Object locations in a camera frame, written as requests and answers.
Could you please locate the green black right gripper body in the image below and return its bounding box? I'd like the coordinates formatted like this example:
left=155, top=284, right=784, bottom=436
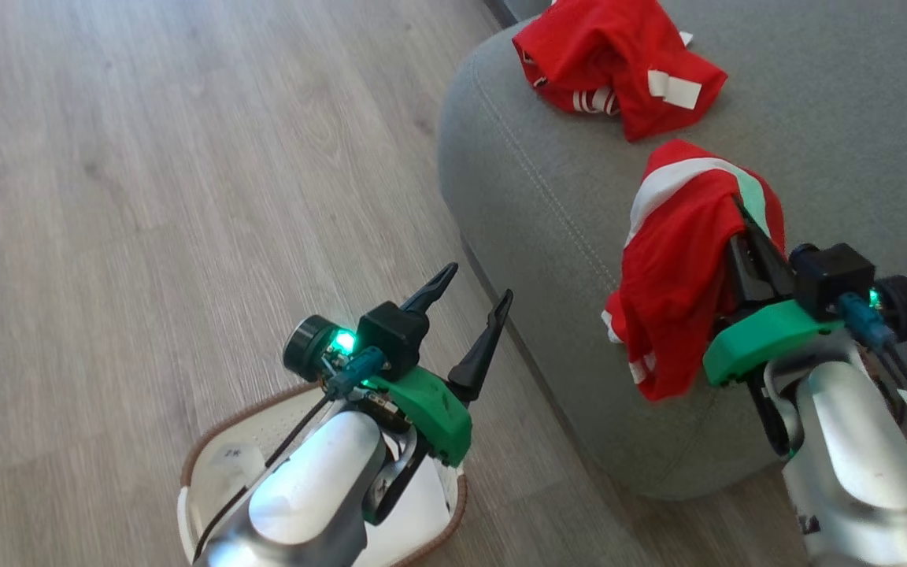
left=702, top=273, right=907, bottom=387

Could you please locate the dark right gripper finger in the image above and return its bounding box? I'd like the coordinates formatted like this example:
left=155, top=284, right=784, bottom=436
left=733, top=195, right=799, bottom=304
left=724, top=234, right=770, bottom=313

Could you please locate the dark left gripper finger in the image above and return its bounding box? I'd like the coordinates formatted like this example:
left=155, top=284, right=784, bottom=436
left=447, top=289, right=515, bottom=405
left=402, top=262, right=460, bottom=317

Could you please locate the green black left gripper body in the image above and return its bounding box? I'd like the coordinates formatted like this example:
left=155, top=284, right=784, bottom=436
left=282, top=314, right=473, bottom=467

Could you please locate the red jersey with white collar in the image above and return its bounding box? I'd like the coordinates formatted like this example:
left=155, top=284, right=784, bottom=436
left=601, top=139, right=787, bottom=403

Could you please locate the red garment with white patches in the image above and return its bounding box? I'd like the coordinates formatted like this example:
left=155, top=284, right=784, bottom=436
left=511, top=0, right=729, bottom=143

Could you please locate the grey sofa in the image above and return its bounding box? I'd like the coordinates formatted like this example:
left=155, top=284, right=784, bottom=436
left=437, top=0, right=907, bottom=502

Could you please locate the white brown-rimmed laundry basket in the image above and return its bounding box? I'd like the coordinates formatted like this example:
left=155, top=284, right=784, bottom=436
left=176, top=381, right=469, bottom=567

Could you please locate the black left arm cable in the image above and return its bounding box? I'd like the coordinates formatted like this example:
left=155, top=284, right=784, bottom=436
left=192, top=346, right=388, bottom=561

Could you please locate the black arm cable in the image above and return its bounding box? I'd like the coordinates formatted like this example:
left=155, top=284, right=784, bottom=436
left=838, top=292, right=907, bottom=433
left=192, top=346, right=388, bottom=561

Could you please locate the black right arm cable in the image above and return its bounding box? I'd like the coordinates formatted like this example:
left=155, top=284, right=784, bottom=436
left=838, top=292, right=907, bottom=433

